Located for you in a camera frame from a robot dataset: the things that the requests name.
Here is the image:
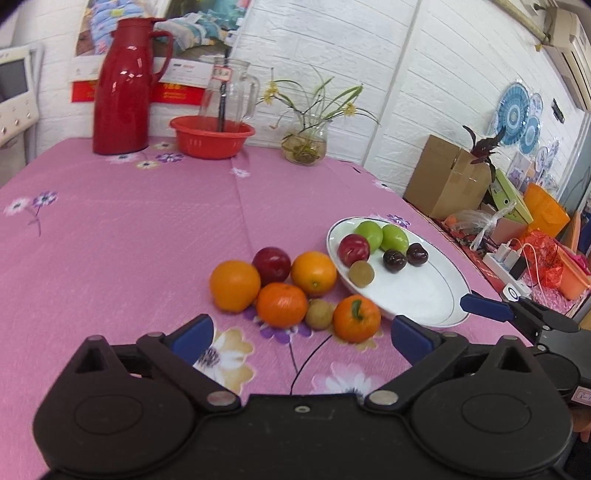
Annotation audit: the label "pink floral tablecloth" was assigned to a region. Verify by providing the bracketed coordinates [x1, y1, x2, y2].
[0, 136, 546, 480]

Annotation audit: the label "green box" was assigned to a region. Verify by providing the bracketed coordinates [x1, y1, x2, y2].
[489, 168, 534, 224]

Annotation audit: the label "medium blue patterned fan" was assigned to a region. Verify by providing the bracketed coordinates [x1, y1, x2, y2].
[519, 115, 542, 155]

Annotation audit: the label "red thermos jug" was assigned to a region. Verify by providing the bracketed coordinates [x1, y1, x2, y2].
[92, 17, 175, 156]

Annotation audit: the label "glass vase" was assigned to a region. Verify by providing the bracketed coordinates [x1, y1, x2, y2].
[281, 121, 328, 166]

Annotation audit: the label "orange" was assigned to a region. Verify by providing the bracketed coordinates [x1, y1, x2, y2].
[290, 251, 338, 297]
[210, 261, 262, 313]

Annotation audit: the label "white plate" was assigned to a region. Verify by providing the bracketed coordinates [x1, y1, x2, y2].
[326, 217, 472, 329]

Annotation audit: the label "red apple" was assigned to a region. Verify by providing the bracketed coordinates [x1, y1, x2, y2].
[337, 234, 371, 267]

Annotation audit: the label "red plastic bag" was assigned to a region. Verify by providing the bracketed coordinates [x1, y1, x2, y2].
[524, 231, 566, 289]

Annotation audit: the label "white dispenser with screen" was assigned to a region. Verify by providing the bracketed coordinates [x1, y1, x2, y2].
[0, 45, 44, 188]

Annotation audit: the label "orange plastic basket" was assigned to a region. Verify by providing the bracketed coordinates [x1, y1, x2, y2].
[554, 240, 591, 301]

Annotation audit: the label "tangerine with green leaf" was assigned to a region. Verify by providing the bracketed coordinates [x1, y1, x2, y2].
[333, 295, 382, 343]

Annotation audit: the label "red plastic basin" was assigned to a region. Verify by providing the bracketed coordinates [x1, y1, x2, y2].
[169, 115, 256, 160]

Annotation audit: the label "cardboard box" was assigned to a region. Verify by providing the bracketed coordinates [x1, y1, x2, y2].
[404, 134, 492, 221]

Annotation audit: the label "white air conditioner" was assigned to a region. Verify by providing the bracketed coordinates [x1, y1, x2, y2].
[536, 0, 591, 109]

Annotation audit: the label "black stirrer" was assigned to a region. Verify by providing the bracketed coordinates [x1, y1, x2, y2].
[217, 51, 230, 132]

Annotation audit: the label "purple leaf plant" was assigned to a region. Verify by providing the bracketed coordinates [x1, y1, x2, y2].
[463, 124, 506, 185]

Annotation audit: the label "blue decorative wall plates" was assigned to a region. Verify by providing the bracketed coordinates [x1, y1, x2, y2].
[499, 82, 530, 146]

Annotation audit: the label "dark red plum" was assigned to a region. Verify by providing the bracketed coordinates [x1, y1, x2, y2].
[252, 247, 293, 284]

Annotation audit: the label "green apple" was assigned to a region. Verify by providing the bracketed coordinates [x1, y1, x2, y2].
[381, 224, 410, 254]
[355, 220, 385, 252]

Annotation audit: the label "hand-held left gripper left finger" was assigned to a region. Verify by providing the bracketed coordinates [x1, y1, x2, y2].
[69, 315, 241, 413]

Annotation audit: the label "yellow flower plant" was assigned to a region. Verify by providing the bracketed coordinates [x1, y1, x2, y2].
[255, 67, 382, 139]

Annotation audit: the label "white wall conduit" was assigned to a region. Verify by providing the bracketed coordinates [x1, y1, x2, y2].
[364, 0, 423, 167]

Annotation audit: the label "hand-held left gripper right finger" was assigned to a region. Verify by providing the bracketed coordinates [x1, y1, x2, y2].
[362, 316, 550, 413]

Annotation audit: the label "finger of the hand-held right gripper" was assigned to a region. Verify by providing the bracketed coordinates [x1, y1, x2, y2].
[460, 293, 579, 333]

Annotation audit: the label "small brown round fruit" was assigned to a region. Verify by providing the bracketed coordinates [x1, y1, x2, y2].
[305, 298, 335, 330]
[348, 260, 376, 288]

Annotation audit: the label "pink box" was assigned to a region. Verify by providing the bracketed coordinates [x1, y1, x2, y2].
[480, 203, 529, 244]

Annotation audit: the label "white power strip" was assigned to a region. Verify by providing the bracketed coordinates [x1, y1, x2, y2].
[482, 251, 532, 296]

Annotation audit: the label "white charger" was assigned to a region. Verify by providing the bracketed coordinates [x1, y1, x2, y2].
[496, 242, 520, 271]

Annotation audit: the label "clear plastic bag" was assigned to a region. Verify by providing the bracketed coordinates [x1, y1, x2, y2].
[445, 210, 499, 241]

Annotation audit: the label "orange plastic bin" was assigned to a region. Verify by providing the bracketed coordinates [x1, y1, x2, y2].
[524, 183, 571, 238]

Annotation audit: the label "wall poster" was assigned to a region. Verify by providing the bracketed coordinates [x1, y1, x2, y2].
[70, 0, 254, 104]

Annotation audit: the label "glass pitcher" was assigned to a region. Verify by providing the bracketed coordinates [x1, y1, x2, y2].
[198, 58, 260, 124]

